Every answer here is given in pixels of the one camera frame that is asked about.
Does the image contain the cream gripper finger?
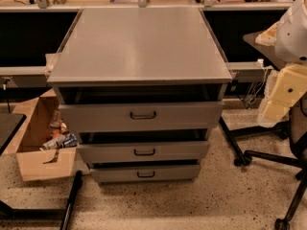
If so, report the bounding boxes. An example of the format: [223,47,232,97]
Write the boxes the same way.
[261,63,307,123]

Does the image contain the grey metal drawer cabinet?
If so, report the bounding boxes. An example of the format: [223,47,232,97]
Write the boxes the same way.
[48,8,232,170]

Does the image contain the trash items in box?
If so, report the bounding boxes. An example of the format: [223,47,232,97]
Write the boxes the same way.
[39,110,78,150]

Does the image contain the black floor stand leg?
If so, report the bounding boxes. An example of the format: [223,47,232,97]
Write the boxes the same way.
[0,171,83,230]

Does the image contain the dark small side table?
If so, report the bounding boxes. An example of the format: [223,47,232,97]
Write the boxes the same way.
[243,31,286,70]

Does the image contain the grey bench rail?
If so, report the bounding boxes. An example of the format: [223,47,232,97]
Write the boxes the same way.
[0,60,272,88]

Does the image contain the open cardboard box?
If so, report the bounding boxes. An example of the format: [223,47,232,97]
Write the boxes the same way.
[4,90,76,181]

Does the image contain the grey middle drawer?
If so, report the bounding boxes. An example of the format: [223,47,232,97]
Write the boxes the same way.
[77,141,209,164]

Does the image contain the black table left edge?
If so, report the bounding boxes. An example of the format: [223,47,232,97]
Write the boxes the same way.
[0,113,26,155]

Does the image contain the grey drawer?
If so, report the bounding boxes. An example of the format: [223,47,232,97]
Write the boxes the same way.
[77,141,209,164]
[59,102,224,133]
[90,165,201,183]

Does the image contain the black office chair base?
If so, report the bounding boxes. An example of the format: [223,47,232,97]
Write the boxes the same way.
[218,103,307,230]

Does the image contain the grey bottom drawer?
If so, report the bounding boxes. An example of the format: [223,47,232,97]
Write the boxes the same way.
[90,165,201,183]

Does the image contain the grey top drawer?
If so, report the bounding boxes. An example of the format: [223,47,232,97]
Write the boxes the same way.
[59,102,224,133]

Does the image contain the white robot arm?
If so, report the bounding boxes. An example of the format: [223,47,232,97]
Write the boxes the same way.
[257,0,307,127]

